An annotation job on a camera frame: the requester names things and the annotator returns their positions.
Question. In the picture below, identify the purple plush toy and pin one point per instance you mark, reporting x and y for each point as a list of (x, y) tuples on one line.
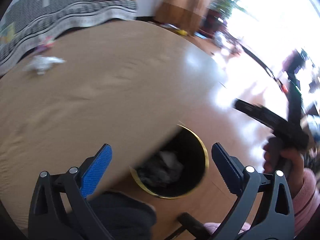
[(46, 44)]

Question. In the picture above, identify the pink sleeve right forearm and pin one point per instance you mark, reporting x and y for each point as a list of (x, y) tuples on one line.
[(306, 201)]

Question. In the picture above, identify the white tissue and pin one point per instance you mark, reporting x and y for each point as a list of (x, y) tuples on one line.
[(40, 64)]

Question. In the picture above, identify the black white striped sofa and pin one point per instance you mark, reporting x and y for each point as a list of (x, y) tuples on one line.
[(37, 19)]

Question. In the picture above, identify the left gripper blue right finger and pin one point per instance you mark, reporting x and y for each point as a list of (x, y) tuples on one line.
[(274, 218)]

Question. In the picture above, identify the brown curtain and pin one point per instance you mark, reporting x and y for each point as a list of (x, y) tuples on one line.
[(184, 14)]

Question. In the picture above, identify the black gold trash bin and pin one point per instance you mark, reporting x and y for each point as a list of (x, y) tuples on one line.
[(176, 168)]

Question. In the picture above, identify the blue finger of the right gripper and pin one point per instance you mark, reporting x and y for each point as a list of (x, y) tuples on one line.
[(261, 114)]

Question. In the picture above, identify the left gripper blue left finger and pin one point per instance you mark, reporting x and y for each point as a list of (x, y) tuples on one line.
[(59, 208)]

